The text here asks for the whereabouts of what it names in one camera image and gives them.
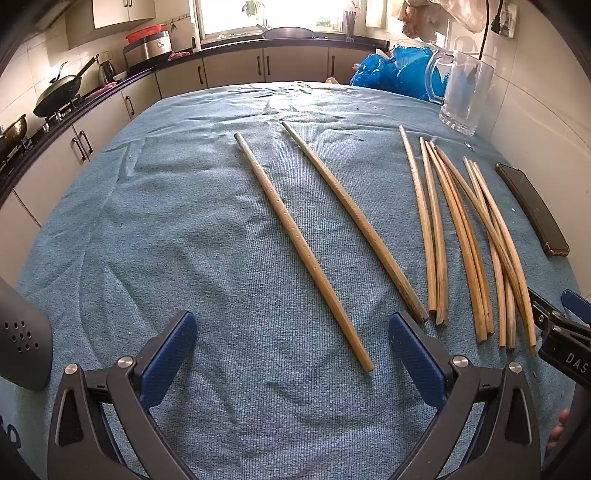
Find pile of bamboo chopsticks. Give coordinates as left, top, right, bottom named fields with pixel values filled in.
left=398, top=124, right=539, bottom=358

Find black wok with handle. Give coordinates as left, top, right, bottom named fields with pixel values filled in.
left=33, top=54, right=100, bottom=118

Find beige base cabinets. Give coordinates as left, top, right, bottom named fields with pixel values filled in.
left=0, top=44, right=384, bottom=278

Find grey frying pan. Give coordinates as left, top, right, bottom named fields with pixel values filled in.
left=261, top=26, right=315, bottom=40

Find kitchen window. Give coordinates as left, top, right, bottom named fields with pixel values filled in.
left=194, top=0, right=370, bottom=38

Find black phone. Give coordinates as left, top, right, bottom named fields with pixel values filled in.
left=495, top=163, right=570, bottom=257

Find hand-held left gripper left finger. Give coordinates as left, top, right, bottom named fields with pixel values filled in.
left=47, top=310, right=199, bottom=480

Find hanging clear plastic bags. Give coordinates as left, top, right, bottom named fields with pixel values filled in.
left=392, top=0, right=488, bottom=40

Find person's right hand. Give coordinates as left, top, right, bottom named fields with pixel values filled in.
left=549, top=408, right=573, bottom=459

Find white wall outlet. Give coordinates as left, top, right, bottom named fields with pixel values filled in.
left=489, top=0, right=518, bottom=37

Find clear glass mug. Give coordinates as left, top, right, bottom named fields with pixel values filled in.
left=424, top=48, right=496, bottom=136

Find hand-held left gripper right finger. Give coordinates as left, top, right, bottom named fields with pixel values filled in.
left=388, top=310, right=542, bottom=480

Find black perforated plastic object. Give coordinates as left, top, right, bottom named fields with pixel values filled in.
left=0, top=275, right=52, bottom=391

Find blue plastic bag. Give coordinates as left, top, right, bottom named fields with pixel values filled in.
left=349, top=45, right=448, bottom=102

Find dark metal wok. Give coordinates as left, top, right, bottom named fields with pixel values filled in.
left=0, top=114, right=28, bottom=155

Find black kitchen countertop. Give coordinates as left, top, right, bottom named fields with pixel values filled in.
left=0, top=34, right=391, bottom=204

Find silver cooker with red lid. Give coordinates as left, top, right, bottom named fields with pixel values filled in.
left=122, top=25, right=174, bottom=70

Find beige wall cabinet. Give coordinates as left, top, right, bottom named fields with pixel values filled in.
left=65, top=0, right=169, bottom=49

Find teal table cloth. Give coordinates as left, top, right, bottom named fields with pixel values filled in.
left=16, top=82, right=583, bottom=480

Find long dark wooden chopstick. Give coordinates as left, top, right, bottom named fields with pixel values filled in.
left=281, top=121, right=429, bottom=324
left=234, top=133, right=375, bottom=373

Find black power cable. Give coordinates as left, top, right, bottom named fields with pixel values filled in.
left=478, top=0, right=504, bottom=61

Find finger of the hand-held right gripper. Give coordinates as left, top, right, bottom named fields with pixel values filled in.
left=527, top=287, right=571, bottom=326
left=561, top=289, right=591, bottom=326

